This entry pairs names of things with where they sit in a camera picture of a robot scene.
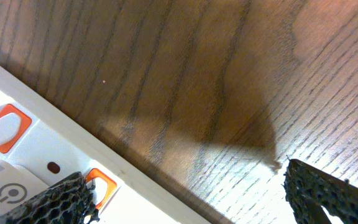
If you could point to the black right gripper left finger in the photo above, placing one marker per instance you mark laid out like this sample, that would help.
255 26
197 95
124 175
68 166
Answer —
68 201

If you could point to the white USB charger plug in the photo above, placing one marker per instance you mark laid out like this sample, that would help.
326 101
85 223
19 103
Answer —
17 185

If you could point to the white power strip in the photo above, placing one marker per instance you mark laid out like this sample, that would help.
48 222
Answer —
38 137

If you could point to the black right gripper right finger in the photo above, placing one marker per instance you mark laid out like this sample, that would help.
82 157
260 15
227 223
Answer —
314 195

